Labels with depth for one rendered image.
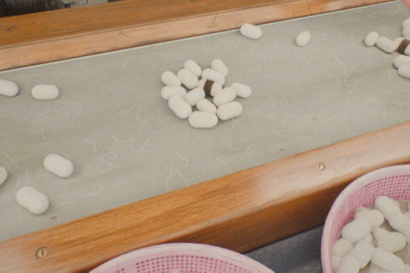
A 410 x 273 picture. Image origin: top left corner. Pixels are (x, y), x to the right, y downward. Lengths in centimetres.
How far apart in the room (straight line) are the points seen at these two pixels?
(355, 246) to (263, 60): 33
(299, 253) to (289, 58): 31
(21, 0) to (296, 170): 59
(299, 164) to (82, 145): 26
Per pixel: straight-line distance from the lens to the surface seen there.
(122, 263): 40
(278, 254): 52
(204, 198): 44
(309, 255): 53
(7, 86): 61
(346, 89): 65
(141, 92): 59
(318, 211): 51
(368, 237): 49
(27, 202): 47
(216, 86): 57
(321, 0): 83
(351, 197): 48
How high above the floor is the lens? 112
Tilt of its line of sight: 44 degrees down
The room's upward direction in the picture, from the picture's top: 4 degrees clockwise
